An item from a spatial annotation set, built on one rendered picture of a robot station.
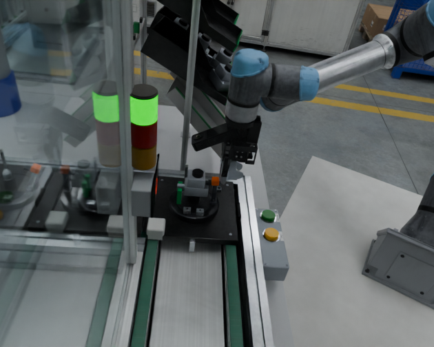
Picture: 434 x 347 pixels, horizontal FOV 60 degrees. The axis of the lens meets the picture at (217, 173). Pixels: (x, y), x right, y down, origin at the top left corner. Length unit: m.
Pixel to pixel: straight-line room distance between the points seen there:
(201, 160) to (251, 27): 3.66
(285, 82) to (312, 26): 4.16
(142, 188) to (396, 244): 0.69
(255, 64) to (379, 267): 0.68
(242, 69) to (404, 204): 0.92
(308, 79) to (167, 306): 0.60
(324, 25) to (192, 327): 4.43
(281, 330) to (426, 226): 0.46
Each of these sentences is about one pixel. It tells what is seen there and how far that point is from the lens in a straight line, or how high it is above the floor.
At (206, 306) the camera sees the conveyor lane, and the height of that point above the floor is 0.92.
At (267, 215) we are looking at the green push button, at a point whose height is 0.97.
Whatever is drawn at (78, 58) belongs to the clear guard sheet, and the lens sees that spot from 0.40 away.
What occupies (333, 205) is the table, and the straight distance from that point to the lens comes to 1.38.
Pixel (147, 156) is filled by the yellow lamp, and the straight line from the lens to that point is 0.71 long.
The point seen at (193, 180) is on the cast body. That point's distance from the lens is 0.99.
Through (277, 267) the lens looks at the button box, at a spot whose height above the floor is 0.96.
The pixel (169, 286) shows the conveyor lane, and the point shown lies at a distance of 0.97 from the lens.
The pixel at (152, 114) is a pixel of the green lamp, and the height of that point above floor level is 1.38.
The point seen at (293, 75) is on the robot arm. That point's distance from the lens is 0.85.
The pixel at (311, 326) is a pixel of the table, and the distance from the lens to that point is 1.05.
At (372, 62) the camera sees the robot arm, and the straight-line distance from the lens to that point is 1.08.
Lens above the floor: 1.72
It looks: 39 degrees down
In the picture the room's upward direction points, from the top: 9 degrees clockwise
